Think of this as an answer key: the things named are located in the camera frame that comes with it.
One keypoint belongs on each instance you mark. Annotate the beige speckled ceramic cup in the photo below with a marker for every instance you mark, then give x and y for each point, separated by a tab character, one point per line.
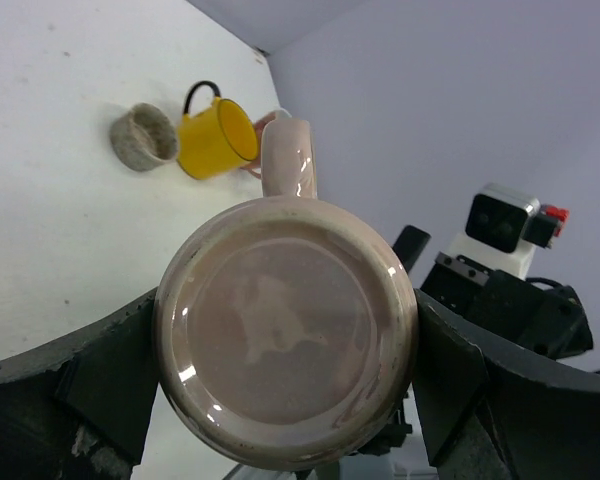
144	138

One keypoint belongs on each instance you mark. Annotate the yellow mug black handle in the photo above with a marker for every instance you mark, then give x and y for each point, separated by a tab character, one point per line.
216	140

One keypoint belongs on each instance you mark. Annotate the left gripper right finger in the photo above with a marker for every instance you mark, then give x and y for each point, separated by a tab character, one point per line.
491	409

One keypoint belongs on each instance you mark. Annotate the pink square mug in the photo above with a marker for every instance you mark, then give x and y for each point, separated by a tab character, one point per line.
254	168

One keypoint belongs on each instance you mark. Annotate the translucent pink plastic cup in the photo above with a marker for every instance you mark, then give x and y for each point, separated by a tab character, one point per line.
285	328

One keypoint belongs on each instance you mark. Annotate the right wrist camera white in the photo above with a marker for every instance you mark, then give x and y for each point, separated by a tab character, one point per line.
504	229

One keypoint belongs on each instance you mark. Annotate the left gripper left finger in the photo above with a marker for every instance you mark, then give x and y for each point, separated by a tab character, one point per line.
79	407

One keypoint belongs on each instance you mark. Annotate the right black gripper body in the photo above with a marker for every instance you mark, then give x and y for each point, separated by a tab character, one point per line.
488	287

